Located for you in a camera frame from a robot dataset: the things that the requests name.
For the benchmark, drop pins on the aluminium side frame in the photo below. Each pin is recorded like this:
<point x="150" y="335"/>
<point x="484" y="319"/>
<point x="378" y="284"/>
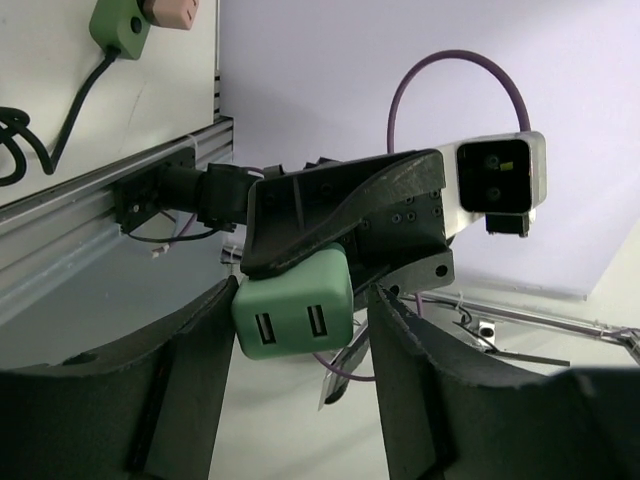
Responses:
<point x="549" y="332"/>

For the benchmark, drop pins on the pink plug adapter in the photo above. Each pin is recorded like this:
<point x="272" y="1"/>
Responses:
<point x="171" y="14"/>

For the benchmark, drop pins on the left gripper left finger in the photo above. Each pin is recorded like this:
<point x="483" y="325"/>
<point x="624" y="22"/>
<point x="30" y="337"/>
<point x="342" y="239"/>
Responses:
<point x="145" y="406"/>

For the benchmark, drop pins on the aluminium mounting rail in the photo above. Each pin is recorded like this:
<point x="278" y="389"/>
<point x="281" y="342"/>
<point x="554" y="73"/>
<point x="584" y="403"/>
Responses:
<point x="51" y="236"/>

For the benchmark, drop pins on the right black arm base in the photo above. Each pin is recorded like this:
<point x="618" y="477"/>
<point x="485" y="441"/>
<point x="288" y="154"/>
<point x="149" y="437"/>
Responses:
<point x="136" y="196"/>

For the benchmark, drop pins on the green plug adapter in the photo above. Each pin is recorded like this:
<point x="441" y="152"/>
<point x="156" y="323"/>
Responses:
<point x="308" y="309"/>

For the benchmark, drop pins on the green power strip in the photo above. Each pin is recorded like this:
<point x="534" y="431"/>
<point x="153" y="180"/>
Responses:
<point x="119" y="27"/>

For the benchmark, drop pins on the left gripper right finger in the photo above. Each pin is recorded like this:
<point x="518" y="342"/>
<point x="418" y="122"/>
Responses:
<point x="449" y="411"/>

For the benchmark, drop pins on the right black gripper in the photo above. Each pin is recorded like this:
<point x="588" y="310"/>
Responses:
<point x="380" y="225"/>

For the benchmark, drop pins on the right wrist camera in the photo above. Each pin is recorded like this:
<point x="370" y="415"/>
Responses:
<point x="500" y="179"/>

